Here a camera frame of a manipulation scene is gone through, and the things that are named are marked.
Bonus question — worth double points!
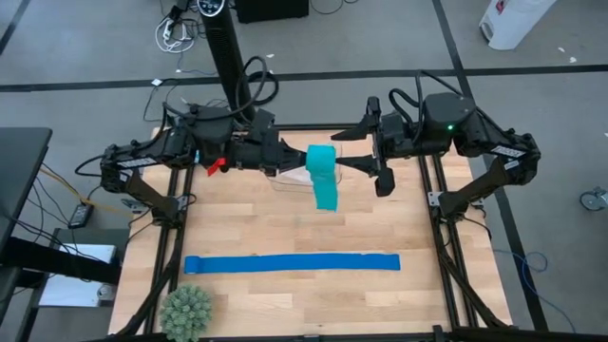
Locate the yellow floor cable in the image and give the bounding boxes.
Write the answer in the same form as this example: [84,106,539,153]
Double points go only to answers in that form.
[40,165,134,219]

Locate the blue floor cable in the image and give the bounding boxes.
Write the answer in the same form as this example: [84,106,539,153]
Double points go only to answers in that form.
[493,249,579,333]

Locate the blue elastic bandage strip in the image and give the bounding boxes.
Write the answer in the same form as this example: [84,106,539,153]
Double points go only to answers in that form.
[183,253,403,276]

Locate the white trash bin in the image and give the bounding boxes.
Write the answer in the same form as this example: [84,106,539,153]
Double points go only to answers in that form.
[478,0,557,51]

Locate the grey caster wheel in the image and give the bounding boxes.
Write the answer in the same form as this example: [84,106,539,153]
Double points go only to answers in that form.
[579,186,608,213]

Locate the black desk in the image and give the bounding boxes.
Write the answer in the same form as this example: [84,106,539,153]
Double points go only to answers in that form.
[0,126,53,253]

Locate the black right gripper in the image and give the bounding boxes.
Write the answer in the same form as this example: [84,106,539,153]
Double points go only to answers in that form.
[331,97,419,199]

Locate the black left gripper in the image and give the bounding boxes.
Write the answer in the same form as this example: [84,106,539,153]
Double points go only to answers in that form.
[254,108,309,175]

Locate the teal elastic bandage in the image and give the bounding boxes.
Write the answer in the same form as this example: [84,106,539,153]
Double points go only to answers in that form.
[305,144,342,213]

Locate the black box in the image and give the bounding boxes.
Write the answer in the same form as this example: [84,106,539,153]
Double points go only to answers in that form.
[235,0,310,24]

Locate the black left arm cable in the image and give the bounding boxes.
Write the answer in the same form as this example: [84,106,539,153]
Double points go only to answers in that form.
[163,55,279,124]

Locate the white power strip cables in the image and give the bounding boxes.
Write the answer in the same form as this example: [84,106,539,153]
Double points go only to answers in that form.
[154,13,197,54]

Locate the white shelf board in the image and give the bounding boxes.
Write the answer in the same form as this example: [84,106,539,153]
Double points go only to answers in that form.
[38,243,118,309]

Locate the black power adapter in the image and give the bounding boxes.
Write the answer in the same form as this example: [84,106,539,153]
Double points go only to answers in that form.
[67,202,95,230]

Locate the clear plastic packet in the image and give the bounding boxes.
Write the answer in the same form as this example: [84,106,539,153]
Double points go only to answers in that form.
[283,165,314,187]

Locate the black aluminium table frame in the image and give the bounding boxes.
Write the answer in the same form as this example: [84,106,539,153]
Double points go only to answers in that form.
[113,123,608,342]

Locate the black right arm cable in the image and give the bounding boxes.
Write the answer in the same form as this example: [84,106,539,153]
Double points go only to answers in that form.
[388,69,471,143]

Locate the green spiky plant ball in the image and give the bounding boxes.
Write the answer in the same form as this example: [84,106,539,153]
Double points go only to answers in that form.
[159,283,214,342]

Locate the black tower fan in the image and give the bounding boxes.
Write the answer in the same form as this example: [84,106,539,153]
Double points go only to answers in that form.
[197,0,257,123]

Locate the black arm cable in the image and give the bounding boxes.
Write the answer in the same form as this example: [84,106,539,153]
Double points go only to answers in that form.
[163,55,279,124]
[388,69,471,143]

